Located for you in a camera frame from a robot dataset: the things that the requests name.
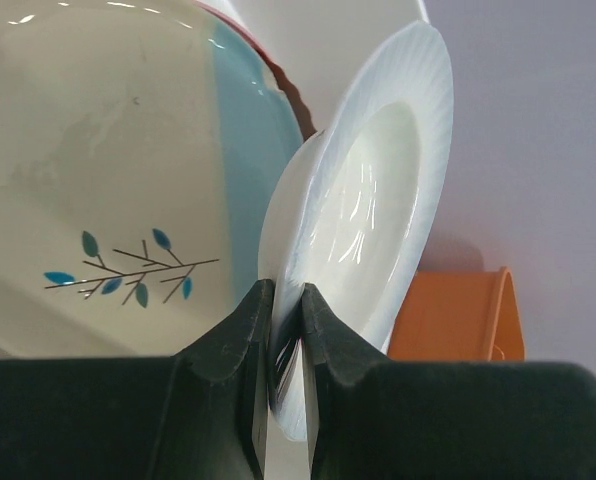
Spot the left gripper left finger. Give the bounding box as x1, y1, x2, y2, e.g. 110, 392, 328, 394
0, 280, 274, 479

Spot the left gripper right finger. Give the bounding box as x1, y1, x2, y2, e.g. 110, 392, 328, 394
301, 284, 596, 479

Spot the white fluted deep plate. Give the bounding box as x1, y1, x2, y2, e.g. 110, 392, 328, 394
258, 20, 454, 442

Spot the cream and blue plate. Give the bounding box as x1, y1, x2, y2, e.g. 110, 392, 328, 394
0, 1, 304, 359

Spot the red-brown scalloped plate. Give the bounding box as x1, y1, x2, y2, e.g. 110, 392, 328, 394
198, 0, 316, 140

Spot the orange plastic bin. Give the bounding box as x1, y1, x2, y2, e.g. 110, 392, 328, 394
387, 267, 526, 362

